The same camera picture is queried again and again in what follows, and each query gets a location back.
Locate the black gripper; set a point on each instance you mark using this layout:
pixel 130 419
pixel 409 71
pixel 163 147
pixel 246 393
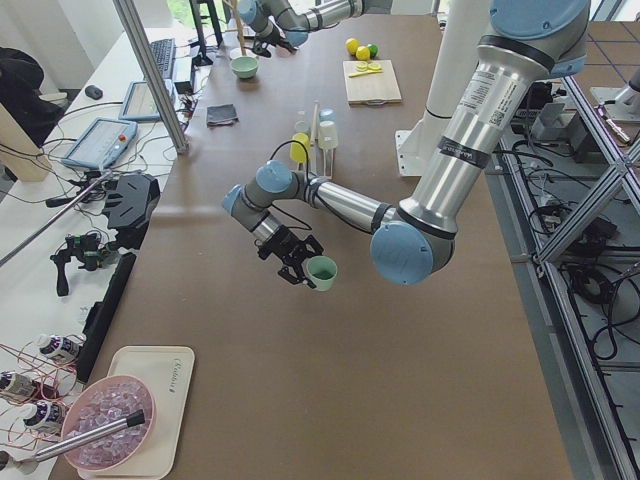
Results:
pixel 281 239
pixel 266 36

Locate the green plastic cup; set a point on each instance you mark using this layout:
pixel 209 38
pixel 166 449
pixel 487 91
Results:
pixel 322 271

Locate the pink plastic cup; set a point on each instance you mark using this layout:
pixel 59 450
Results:
pixel 297 38

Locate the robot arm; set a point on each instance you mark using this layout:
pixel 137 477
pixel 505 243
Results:
pixel 276 23
pixel 516 44

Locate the grey plastic cup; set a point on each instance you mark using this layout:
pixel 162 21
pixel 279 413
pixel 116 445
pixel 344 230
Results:
pixel 302 124

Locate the light blue plastic cup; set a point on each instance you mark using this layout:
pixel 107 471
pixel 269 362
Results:
pixel 327 115

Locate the yellow plastic cup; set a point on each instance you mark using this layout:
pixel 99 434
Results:
pixel 299 147

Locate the cream plastic cup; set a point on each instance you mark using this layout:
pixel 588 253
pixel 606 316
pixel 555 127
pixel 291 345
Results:
pixel 327 136

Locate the green bowl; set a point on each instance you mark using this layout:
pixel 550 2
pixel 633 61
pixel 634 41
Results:
pixel 244 67

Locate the wooden stand with round base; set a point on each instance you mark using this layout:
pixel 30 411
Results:
pixel 241 50

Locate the folded grey cloth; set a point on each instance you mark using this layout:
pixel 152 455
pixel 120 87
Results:
pixel 221 115

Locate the black keyboard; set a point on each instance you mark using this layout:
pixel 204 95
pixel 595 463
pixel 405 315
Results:
pixel 163 52

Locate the whole yellow lemon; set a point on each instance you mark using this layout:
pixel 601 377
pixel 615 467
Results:
pixel 363 53

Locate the yellow plastic knife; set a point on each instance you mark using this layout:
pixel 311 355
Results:
pixel 363 73

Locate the wooden cutting board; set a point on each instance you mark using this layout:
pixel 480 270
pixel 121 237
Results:
pixel 371 89

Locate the blue teach pendant far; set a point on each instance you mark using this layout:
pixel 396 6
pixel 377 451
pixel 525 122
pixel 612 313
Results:
pixel 138 104

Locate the blue teach pendant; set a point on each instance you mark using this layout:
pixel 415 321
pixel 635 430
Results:
pixel 101 144
pixel 138 104

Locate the black computer mouse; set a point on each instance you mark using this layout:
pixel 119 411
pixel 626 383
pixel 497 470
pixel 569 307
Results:
pixel 93 92

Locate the cream plastic serving tray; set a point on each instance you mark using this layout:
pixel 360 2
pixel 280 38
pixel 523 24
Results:
pixel 166 372

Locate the blue teach pendant near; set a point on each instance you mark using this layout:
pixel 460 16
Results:
pixel 101 144

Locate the black flat bar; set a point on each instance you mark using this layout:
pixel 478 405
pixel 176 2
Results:
pixel 100 317

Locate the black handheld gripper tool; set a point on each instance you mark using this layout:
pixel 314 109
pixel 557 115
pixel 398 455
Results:
pixel 88 250

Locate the metal scoop with black tip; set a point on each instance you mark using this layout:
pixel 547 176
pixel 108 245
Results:
pixel 132 420

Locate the pink bowl of ice cubes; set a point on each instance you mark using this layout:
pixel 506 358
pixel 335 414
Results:
pixel 109 399

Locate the white bottle upper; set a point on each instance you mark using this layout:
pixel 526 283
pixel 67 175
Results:
pixel 60 349

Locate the white bottle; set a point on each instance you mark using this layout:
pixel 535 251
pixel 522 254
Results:
pixel 60 349
pixel 18 387
pixel 43 416

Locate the white bottle lower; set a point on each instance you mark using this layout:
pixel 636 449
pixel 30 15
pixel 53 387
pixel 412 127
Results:
pixel 43 416

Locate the white bottle middle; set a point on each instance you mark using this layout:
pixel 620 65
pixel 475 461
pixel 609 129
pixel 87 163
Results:
pixel 18 387

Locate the white wire cup holder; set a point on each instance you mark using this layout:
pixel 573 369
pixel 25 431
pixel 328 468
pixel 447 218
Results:
pixel 315 141

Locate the aluminium frame post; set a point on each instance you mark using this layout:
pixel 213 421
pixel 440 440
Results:
pixel 136 34

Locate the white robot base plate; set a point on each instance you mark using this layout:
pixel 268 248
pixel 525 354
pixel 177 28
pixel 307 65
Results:
pixel 410 160

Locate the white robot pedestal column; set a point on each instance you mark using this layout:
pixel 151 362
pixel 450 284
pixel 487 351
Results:
pixel 457 59

